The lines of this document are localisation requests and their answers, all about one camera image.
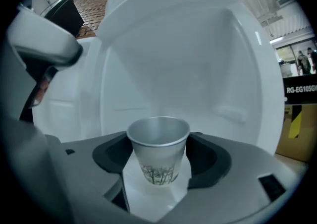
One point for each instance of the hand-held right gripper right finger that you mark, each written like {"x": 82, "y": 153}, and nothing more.
{"x": 242, "y": 168}

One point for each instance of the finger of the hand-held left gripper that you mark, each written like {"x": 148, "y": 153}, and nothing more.
{"x": 24, "y": 168}
{"x": 42, "y": 39}

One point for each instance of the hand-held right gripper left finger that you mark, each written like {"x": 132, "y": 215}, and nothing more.
{"x": 81, "y": 168}

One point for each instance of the tree print paper cup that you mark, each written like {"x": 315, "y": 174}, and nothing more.
{"x": 158, "y": 153}

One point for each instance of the white water dispenser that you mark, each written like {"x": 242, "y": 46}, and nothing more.
{"x": 178, "y": 57}

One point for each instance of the black glass front appliance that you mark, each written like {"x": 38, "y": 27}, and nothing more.
{"x": 67, "y": 17}

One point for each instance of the cardboard box striped tape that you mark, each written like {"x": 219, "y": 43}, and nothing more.
{"x": 304, "y": 143}

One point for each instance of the black product box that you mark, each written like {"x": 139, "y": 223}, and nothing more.
{"x": 299, "y": 89}

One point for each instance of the glass window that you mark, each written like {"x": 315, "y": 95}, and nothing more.
{"x": 292, "y": 54}

